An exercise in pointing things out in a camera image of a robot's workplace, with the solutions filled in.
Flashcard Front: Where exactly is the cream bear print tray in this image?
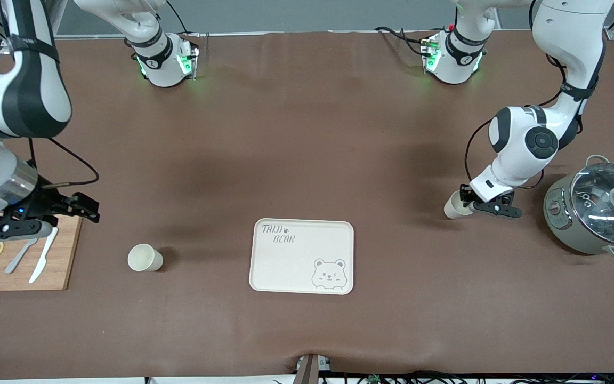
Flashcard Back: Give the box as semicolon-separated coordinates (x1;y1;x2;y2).
249;218;354;295

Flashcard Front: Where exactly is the metal table edge bracket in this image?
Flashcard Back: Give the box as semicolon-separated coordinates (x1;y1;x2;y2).
295;354;332;384

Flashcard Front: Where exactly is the grey plastic knife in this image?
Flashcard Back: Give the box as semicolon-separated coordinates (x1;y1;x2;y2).
4;238;38;275

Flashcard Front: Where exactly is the black arm base cable bundle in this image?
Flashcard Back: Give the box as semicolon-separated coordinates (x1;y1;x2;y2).
375;26;430;57

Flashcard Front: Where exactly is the grey cooking pot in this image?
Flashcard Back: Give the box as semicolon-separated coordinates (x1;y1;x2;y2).
543;155;614;261

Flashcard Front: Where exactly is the glass pot lid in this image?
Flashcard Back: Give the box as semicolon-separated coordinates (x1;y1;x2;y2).
571;163;614;247

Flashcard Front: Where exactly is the white IKEA cup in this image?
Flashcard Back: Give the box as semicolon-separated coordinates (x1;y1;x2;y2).
127;243;164;272
443;191;473;220

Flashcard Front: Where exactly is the white plastic knife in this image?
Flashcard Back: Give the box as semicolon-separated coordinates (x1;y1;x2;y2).
29;228;59;284

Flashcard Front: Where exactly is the wooden cutting board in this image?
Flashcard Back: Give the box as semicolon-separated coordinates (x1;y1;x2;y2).
0;216;83;291

